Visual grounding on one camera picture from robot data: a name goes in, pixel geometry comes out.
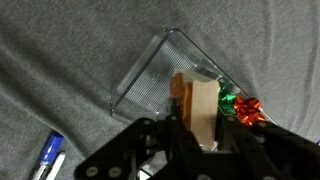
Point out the blue capped marker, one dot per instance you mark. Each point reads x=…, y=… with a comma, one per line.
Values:
x=48, y=154

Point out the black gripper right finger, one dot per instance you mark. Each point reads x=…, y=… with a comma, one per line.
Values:
x=251, y=161

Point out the red green gift bows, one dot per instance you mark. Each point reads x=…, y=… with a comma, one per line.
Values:
x=230, y=102

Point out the long clear plastic container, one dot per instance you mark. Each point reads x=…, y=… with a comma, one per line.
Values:
x=145, y=91

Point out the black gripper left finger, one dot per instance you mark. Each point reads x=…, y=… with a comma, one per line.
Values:
x=184, y=152

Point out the wooden Merry Christmas stamp block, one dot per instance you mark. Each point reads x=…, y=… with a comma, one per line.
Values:
x=197, y=97

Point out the grey tablecloth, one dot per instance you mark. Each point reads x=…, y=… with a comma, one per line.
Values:
x=62, y=60

